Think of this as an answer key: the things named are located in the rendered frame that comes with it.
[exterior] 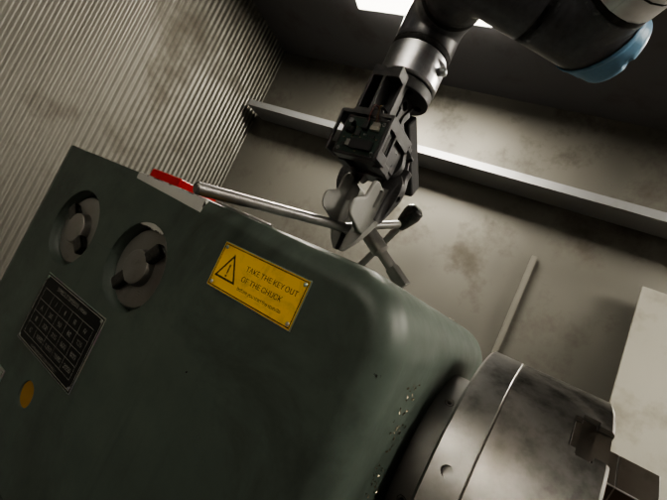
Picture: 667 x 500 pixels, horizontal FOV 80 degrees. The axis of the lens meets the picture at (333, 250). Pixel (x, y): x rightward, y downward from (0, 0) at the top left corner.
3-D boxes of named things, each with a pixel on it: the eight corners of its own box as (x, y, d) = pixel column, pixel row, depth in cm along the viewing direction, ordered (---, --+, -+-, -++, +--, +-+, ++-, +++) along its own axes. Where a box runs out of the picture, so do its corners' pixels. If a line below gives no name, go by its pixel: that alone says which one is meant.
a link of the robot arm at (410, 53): (400, 76, 54) (457, 82, 50) (386, 105, 54) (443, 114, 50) (381, 36, 48) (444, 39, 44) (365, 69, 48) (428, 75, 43)
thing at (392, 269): (401, 290, 51) (354, 218, 54) (414, 281, 50) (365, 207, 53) (393, 293, 49) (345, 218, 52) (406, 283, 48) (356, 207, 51)
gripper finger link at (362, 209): (320, 238, 44) (353, 165, 45) (342, 252, 49) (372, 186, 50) (342, 247, 43) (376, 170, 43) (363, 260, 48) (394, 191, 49)
